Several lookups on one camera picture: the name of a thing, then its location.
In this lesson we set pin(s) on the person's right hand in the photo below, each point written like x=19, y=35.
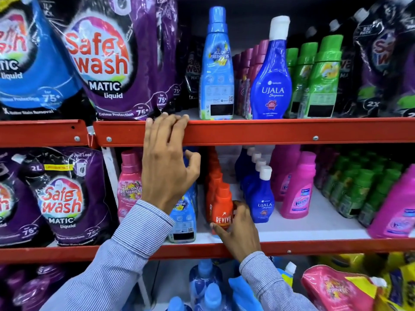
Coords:
x=241, y=236

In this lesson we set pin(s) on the person's left hand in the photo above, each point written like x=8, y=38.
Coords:
x=162, y=171

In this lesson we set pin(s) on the person's left middle finger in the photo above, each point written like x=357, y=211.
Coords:
x=171, y=131

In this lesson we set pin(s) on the person's left little finger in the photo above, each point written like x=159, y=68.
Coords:
x=148, y=134

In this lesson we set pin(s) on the person's left thumb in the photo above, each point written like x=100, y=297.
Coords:
x=194, y=163

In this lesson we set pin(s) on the person's right thumb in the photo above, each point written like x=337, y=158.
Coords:
x=220, y=232

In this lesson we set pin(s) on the small orange bottle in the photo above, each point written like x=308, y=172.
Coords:
x=212, y=197
x=212, y=166
x=213, y=153
x=223, y=207

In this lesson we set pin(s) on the person's left forearm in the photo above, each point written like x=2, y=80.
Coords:
x=116, y=259

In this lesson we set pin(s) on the person's right forearm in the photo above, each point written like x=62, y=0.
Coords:
x=269, y=285

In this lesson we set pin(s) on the small light blue conditioner bottle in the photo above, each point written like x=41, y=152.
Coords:
x=183, y=220

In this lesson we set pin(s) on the small blue white-capped bottle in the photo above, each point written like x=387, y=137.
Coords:
x=251, y=161
x=256, y=173
x=262, y=200
x=243, y=161

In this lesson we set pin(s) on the pink conditioner bottle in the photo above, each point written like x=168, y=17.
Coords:
x=129, y=187

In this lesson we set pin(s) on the black detergent pouch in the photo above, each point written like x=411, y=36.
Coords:
x=193, y=71

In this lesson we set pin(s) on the blue refill pouch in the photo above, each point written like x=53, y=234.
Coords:
x=243, y=296

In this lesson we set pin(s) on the tall light blue conditioner bottle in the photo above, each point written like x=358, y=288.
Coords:
x=216, y=71

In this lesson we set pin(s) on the large purple detergent pouch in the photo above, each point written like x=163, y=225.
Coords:
x=113, y=67

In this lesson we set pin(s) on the row of maroon-capped bottles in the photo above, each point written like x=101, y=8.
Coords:
x=246, y=71

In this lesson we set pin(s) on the purple yellow-label detergent pouch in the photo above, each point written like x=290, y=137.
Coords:
x=68, y=197

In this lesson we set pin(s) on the large blue white-capped bottle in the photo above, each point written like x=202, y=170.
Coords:
x=271, y=84

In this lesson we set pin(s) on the dark magenta bottles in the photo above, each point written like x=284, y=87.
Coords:
x=324, y=165

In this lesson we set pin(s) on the pink refill pouch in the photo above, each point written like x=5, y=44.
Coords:
x=337, y=289

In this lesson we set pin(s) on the large blue detergent pouch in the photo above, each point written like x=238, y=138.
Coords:
x=35, y=67

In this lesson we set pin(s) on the tall green conditioner bottle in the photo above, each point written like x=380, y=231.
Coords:
x=291, y=58
x=301, y=71
x=322, y=84

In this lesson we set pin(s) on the group of small green bottles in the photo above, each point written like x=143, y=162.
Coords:
x=360, y=187

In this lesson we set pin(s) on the large pink stain remover bottle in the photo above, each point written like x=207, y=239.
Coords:
x=395, y=210

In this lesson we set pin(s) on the yellow refill pouches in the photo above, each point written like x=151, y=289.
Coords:
x=395, y=278

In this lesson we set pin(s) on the glossy purple pouches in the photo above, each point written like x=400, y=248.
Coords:
x=29, y=288

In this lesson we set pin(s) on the purple white-capped detergent pouch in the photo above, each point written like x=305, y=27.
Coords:
x=408, y=61
x=376, y=61

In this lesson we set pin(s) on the long red shelf rail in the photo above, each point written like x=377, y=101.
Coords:
x=259, y=131

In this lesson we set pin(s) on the short red shelf rail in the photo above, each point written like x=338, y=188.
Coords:
x=42, y=134

